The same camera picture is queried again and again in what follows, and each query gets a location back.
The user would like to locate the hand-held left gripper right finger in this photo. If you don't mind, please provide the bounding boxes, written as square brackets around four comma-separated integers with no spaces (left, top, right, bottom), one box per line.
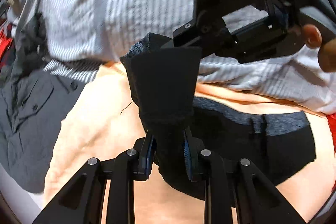
[182,127,306,224]

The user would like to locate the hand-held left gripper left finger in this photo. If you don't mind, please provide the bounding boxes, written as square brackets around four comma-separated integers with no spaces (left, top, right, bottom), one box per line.
[31,130,157,224]

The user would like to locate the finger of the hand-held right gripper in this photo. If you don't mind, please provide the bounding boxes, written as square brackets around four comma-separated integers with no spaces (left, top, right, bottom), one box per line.
[161,13,237,56]

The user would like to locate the black pants with blue-grey bands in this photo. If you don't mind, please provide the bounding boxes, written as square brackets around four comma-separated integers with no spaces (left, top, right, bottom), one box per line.
[120,32,317,201]

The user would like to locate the person's right hand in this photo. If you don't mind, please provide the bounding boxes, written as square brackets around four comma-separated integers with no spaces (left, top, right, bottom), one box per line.
[301,24,336,73]

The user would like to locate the peach blanket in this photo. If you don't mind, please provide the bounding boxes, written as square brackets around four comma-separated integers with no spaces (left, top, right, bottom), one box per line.
[43,61,335,224]

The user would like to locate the grey striped duvet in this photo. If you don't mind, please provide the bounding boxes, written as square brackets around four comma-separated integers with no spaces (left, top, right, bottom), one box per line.
[7,0,336,114]

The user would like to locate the dark grey jacket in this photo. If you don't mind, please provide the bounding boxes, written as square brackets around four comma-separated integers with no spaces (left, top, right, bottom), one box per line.
[0,14,87,193]

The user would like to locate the red embroidered cushion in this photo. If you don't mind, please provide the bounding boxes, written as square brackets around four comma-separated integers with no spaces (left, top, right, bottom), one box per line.
[325,113,336,152]

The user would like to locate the red cloth at left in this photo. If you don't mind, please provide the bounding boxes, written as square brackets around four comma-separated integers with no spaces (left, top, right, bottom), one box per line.
[0,25,14,68]

